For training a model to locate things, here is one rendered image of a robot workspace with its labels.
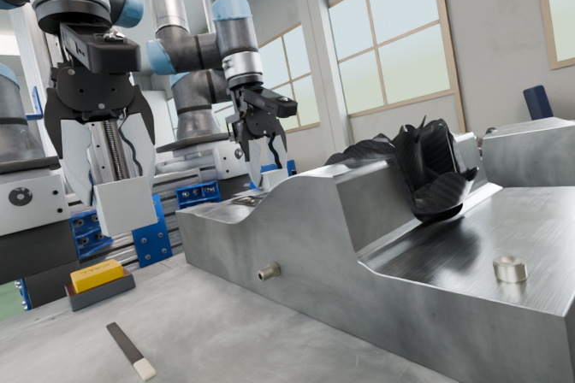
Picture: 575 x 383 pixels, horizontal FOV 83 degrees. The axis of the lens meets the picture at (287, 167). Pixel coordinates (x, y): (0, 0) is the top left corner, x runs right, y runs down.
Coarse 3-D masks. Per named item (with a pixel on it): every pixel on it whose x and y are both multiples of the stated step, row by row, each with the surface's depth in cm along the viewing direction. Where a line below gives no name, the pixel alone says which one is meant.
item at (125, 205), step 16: (144, 176) 35; (96, 192) 33; (112, 192) 33; (128, 192) 34; (144, 192) 35; (96, 208) 35; (112, 208) 33; (128, 208) 34; (144, 208) 35; (112, 224) 33; (128, 224) 34; (144, 224) 35
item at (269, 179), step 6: (282, 168) 64; (264, 174) 61; (270, 174) 61; (276, 174) 62; (282, 174) 63; (264, 180) 61; (270, 180) 61; (276, 180) 62; (246, 186) 71; (252, 186) 66; (264, 186) 62; (270, 186) 61
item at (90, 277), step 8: (104, 264) 49; (112, 264) 48; (120, 264) 48; (80, 272) 48; (88, 272) 47; (96, 272) 46; (104, 272) 46; (112, 272) 47; (120, 272) 47; (72, 280) 48; (80, 280) 44; (88, 280) 45; (96, 280) 45; (104, 280) 46; (80, 288) 44; (88, 288) 45
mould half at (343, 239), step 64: (256, 192) 57; (320, 192) 26; (384, 192) 27; (512, 192) 36; (192, 256) 52; (256, 256) 36; (320, 256) 27; (384, 256) 25; (448, 256) 23; (320, 320) 29; (384, 320) 23; (448, 320) 19; (512, 320) 16
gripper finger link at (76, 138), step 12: (72, 132) 33; (84, 132) 34; (72, 144) 33; (84, 144) 34; (72, 156) 33; (84, 156) 34; (72, 168) 33; (84, 168) 33; (72, 180) 33; (84, 180) 33; (84, 192) 34
